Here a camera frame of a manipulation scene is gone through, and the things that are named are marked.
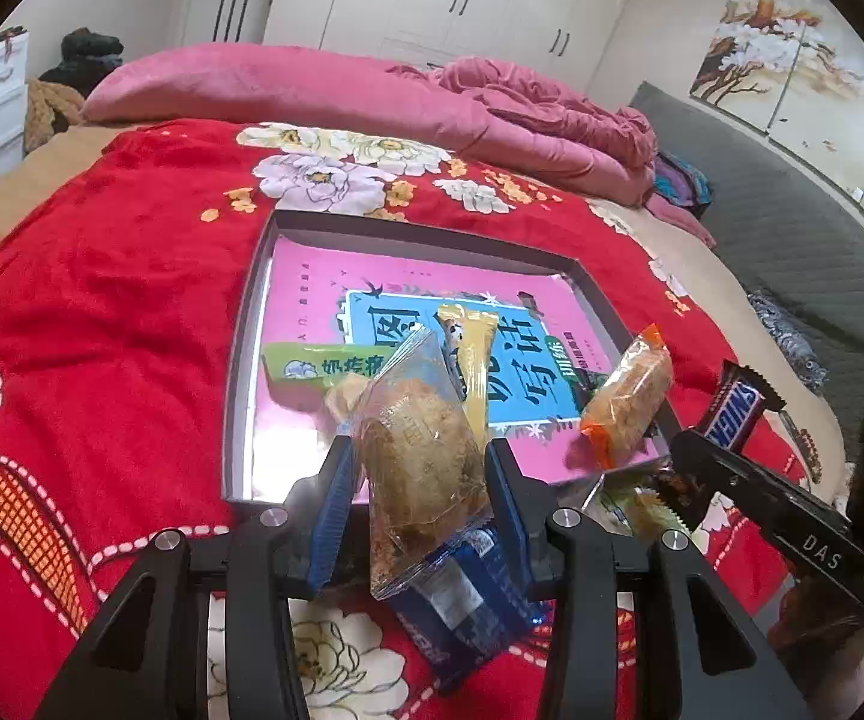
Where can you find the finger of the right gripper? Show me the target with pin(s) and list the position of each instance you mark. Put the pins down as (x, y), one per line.
(706, 469)

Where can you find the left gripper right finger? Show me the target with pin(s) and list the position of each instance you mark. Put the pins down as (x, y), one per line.
(697, 652)

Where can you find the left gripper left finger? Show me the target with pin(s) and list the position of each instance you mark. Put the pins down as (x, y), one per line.
(144, 653)

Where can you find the green dark candy packet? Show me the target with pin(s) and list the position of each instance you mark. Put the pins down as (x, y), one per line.
(628, 504)

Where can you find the Snickers bar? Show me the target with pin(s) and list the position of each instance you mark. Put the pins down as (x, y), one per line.
(742, 396)

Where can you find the orange rice cracker packet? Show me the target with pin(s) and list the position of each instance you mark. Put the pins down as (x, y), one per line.
(617, 417)

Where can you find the blue cookie packet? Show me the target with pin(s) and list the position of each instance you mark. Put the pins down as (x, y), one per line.
(468, 609)

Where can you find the gold wafer bar packet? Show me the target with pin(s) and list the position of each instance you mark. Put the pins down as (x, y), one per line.
(467, 343)

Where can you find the green milk snack packet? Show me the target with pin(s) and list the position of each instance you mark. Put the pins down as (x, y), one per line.
(302, 375)

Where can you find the clear brown pastry packet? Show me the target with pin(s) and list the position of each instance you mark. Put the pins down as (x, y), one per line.
(423, 464)

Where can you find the dark patterned cloth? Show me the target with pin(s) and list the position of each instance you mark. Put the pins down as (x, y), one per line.
(793, 344)

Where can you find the pink blue children's book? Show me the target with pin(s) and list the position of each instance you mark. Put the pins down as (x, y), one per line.
(332, 312)

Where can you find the grey padded headboard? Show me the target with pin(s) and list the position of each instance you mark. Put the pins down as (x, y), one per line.
(777, 230)

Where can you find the colourful striped clothing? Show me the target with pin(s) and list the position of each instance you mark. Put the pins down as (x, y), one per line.
(682, 184)

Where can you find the grey shallow tray box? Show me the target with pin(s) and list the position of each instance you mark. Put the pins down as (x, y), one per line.
(365, 235)

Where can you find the red floral blanket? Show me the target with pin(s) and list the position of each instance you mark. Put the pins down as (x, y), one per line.
(118, 296)

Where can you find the pink folded quilt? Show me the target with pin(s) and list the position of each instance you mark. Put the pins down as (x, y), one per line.
(498, 112)

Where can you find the white wardrobe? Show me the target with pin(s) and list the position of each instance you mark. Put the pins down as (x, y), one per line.
(563, 39)

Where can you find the tan bed sheet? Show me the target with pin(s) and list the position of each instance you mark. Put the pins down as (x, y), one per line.
(52, 165)

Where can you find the brown knitted blanket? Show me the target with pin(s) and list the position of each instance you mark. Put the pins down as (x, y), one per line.
(51, 108)

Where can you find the dark clothes pile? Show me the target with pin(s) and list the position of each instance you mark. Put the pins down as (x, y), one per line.
(86, 58)

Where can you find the floral wall painting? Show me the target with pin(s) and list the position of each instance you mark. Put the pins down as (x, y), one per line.
(796, 74)

